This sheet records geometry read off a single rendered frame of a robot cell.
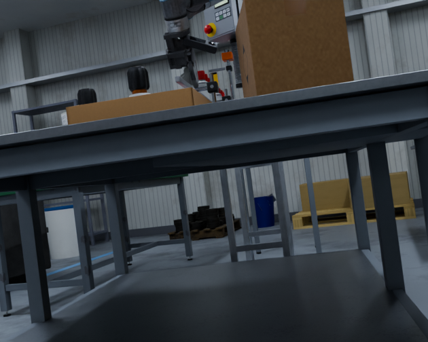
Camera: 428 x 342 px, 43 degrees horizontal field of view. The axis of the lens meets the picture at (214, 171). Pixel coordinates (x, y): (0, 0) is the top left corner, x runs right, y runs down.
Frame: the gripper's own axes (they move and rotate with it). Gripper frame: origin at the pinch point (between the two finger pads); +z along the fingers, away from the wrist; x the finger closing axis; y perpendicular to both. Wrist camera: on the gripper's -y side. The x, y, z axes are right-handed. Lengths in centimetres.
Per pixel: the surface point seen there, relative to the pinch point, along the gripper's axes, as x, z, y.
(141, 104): 79, -26, -2
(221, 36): -48.9, -2.7, -5.6
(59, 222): -343, 266, 262
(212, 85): 30.0, -10.4, -9.6
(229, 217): -96, 120, 16
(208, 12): -56, -12, -2
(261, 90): 53, -15, -24
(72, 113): 79, -27, 12
